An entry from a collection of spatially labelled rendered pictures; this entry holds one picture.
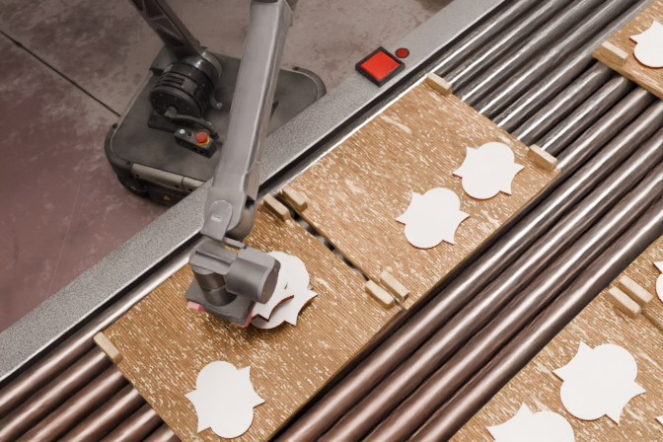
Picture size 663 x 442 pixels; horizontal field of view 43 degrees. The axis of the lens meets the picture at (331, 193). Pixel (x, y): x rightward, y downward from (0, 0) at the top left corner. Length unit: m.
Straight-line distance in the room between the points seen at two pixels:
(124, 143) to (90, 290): 1.15
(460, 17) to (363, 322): 0.78
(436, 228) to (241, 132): 0.45
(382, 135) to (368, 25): 1.59
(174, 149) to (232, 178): 1.41
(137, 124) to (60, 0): 1.05
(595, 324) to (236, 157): 0.66
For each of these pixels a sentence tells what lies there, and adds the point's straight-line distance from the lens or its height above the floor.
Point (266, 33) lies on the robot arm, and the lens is 1.31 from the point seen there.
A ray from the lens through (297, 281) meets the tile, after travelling 1.47.
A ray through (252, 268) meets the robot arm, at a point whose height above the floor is 1.21.
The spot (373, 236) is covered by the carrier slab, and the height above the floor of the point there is 0.94.
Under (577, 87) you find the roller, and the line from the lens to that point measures 1.79.
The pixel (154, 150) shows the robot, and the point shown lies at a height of 0.24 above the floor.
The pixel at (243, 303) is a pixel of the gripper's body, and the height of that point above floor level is 1.10.
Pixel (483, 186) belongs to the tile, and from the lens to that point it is 1.58.
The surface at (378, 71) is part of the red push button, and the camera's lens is 1.79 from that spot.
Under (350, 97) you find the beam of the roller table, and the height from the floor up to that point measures 0.92.
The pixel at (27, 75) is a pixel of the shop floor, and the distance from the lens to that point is 3.41.
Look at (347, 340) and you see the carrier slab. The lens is 1.44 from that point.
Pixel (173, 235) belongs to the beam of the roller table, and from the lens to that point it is 1.63.
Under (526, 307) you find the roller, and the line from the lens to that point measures 1.49.
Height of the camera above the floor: 2.24
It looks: 55 degrees down
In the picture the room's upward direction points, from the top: 9 degrees counter-clockwise
